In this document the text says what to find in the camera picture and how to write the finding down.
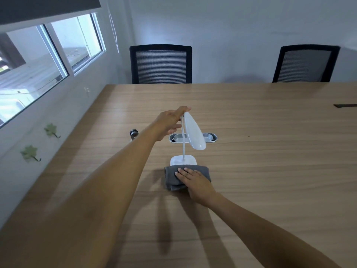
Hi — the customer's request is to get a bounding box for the black mesh office chair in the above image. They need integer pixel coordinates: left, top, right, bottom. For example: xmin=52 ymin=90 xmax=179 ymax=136
xmin=129 ymin=45 xmax=193 ymax=84
xmin=272 ymin=45 xmax=341 ymax=83

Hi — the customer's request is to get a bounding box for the white desk lamp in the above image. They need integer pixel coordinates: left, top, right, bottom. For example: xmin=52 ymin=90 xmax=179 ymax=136
xmin=170 ymin=111 xmax=207 ymax=167

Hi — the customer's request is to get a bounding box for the person's right hand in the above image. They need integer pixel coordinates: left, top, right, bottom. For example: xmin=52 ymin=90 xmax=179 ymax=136
xmin=175 ymin=167 xmax=218 ymax=208

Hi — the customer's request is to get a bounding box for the green leaf wall hook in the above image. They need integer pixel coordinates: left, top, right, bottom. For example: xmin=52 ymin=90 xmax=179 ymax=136
xmin=20 ymin=145 xmax=42 ymax=163
xmin=44 ymin=123 xmax=61 ymax=139

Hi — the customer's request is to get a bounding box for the person's right forearm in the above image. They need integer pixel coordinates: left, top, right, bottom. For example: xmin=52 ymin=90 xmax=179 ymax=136
xmin=208 ymin=192 xmax=342 ymax=268

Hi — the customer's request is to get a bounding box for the white framed sliding window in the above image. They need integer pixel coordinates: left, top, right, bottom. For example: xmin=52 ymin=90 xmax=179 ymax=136
xmin=0 ymin=12 xmax=107 ymax=129

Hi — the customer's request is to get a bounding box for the silver oval cable grommet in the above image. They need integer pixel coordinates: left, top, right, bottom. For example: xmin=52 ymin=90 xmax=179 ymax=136
xmin=169 ymin=133 xmax=218 ymax=143

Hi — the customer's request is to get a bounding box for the grey cloth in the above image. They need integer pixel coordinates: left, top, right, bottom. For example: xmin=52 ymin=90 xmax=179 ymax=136
xmin=164 ymin=165 xmax=211 ymax=191

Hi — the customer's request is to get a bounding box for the person's left hand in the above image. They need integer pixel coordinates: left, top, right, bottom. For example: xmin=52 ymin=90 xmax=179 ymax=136
xmin=151 ymin=106 xmax=192 ymax=142

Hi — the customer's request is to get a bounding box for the grey roller blind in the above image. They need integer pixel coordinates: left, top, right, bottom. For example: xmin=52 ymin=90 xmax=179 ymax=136
xmin=0 ymin=0 xmax=102 ymax=25

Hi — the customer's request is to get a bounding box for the person's left forearm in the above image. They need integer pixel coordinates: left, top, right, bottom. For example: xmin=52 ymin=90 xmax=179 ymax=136
xmin=0 ymin=123 xmax=161 ymax=268

